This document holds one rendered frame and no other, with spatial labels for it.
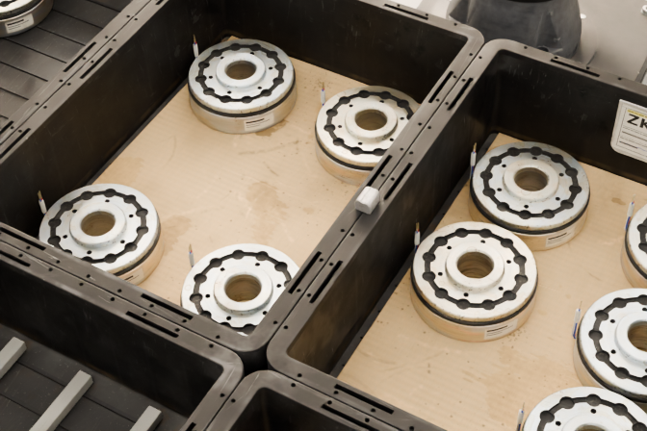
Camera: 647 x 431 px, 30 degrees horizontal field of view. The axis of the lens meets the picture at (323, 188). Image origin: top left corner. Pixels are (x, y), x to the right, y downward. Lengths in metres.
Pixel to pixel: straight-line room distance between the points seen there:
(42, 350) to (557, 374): 0.42
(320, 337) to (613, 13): 0.66
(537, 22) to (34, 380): 0.64
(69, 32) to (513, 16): 0.46
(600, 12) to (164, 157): 0.56
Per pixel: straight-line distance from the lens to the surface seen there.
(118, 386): 0.98
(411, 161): 0.97
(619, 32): 1.40
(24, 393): 0.99
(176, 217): 1.07
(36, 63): 1.25
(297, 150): 1.12
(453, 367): 0.97
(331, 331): 0.93
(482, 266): 1.01
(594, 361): 0.94
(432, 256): 1.00
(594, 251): 1.05
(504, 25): 1.29
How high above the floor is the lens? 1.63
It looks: 48 degrees down
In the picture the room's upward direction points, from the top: 3 degrees counter-clockwise
